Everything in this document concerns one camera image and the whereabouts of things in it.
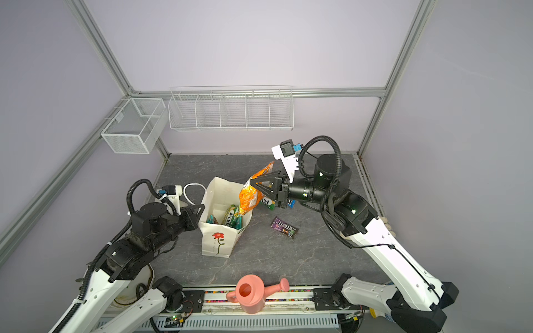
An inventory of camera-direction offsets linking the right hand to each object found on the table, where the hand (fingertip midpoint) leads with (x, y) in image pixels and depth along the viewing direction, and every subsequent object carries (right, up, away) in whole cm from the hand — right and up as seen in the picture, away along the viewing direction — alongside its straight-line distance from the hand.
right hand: (250, 185), depth 50 cm
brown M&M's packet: (+10, -21, +40) cm, 46 cm away
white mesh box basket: (-61, +25, +47) cm, 80 cm away
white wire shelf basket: (+2, +36, +55) cm, 66 cm away
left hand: (-17, -9, +17) cm, 26 cm away
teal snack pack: (-19, -16, +31) cm, 40 cm away
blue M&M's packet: (+14, -11, +49) cm, 52 cm away
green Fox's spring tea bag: (-10, -15, +29) cm, 34 cm away
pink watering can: (-2, -36, +15) cm, 39 cm away
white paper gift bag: (-13, -20, +21) cm, 32 cm away
